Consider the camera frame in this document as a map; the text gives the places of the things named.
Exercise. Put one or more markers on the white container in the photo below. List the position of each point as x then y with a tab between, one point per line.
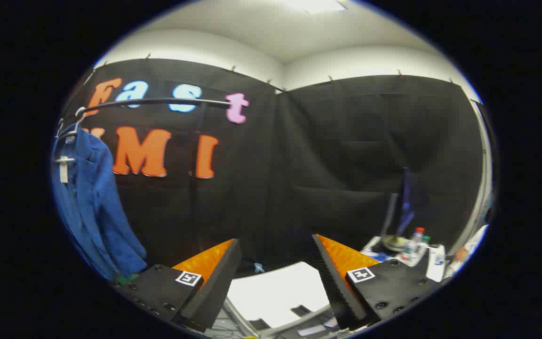
435	263

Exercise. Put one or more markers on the light blue clip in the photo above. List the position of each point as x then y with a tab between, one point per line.
258	268

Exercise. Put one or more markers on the black backdrop cloth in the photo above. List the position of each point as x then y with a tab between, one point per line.
327	160

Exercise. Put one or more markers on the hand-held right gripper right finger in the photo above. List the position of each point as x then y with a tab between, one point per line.
337	292

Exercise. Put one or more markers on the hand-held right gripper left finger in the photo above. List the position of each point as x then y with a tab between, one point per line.
219	287

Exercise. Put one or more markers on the green laundry hamper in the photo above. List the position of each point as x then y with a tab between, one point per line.
126	279

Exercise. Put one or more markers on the white plastic hanger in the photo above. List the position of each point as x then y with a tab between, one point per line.
66	136

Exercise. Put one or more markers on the clear bottle with red cap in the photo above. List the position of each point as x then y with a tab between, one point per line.
414	242

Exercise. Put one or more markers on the black clothes rack rail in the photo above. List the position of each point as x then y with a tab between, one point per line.
158	101

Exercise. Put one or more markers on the white table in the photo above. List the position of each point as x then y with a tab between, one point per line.
275	292

